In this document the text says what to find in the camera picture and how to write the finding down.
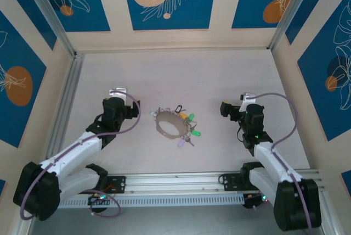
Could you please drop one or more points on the green key tag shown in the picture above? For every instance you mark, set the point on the green key tag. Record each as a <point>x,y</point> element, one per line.
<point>191,116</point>
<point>196,134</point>

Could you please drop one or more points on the aluminium frame bar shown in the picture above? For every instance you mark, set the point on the aluminium frame bar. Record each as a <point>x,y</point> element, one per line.
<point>24,228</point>
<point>329,213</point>

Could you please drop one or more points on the pale blue key tag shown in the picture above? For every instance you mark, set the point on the pale blue key tag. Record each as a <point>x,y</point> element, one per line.
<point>151,113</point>

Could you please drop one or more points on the small led circuit board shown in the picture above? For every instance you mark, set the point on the small led circuit board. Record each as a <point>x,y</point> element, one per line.
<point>98,198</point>
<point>260,198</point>

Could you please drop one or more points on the purple key tag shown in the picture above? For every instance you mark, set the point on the purple key tag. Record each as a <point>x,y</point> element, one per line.
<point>180,143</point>

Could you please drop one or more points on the black key tag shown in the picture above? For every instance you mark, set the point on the black key tag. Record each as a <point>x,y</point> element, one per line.
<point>178,108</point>

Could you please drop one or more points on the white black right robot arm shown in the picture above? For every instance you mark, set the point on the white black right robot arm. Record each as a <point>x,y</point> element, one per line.
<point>274,161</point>

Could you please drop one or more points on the aluminium frame post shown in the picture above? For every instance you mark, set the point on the aluminium frame post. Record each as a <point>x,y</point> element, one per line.
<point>290,10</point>
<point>52,18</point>

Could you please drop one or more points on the silver key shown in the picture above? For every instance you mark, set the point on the silver key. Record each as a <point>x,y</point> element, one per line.
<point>189,141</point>
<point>193,121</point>

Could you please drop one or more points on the aluminium table edge rail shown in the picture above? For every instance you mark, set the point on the aluminium table edge rail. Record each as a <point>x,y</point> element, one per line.
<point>68,95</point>

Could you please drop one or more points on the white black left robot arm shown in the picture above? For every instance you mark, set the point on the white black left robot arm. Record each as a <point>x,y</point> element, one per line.
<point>71,152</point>

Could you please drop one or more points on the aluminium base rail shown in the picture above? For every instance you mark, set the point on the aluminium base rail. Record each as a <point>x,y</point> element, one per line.
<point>175,183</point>

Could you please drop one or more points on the yellow key tag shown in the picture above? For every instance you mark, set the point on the yellow key tag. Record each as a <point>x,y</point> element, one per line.
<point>183,114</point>

